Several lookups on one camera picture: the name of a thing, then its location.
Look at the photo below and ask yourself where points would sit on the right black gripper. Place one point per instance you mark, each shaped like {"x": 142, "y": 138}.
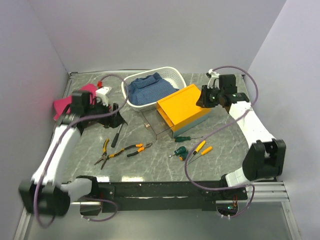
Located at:
{"x": 203, "y": 101}

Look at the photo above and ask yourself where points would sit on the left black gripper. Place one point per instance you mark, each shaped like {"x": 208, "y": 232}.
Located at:
{"x": 113, "y": 120}

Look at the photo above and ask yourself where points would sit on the yellow screwdriver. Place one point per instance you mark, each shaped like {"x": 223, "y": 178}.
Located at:
{"x": 198, "y": 147}

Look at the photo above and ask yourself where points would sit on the dark green screwdriver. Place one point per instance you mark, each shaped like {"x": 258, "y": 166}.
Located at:
{"x": 181, "y": 139}

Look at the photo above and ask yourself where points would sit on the green orange stubby screwdriver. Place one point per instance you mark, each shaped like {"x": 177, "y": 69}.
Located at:
{"x": 183, "y": 154}

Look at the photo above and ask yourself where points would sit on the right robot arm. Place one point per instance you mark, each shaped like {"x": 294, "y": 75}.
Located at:
{"x": 266, "y": 154}

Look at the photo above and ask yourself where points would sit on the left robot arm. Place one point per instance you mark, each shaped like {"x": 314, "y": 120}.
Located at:
{"x": 45, "y": 194}

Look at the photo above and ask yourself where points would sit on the yellow drawer cabinet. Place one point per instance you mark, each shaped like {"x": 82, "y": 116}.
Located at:
{"x": 179, "y": 110}

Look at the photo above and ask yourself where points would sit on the yellow needle nose pliers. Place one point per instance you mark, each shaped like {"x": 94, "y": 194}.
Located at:
{"x": 104, "y": 155}

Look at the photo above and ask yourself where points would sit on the orange black combination pliers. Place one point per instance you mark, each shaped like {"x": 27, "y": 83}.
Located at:
{"x": 140, "y": 148}

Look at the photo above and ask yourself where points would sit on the white plastic basket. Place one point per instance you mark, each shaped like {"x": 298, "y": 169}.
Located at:
{"x": 170, "y": 74}

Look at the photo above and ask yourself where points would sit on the blue checkered shirt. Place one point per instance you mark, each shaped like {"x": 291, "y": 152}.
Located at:
{"x": 149, "y": 89}

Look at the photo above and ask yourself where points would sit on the pink folded towel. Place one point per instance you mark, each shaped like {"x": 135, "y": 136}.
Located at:
{"x": 59, "y": 105}

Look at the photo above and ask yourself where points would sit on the black base beam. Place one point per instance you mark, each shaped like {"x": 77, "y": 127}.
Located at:
{"x": 174, "y": 195}

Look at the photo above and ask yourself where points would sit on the black handled hammer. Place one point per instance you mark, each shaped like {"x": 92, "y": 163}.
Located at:
{"x": 116, "y": 137}

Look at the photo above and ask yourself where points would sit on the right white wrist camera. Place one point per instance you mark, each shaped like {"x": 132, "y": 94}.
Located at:
{"x": 212, "y": 75}

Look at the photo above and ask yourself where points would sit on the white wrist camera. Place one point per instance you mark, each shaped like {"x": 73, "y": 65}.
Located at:
{"x": 102, "y": 95}
{"x": 212, "y": 75}

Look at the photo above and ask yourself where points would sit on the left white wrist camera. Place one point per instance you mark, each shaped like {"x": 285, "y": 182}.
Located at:
{"x": 102, "y": 95}

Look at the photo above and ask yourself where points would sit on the aluminium frame rail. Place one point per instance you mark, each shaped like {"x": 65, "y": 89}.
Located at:
{"x": 260, "y": 192}

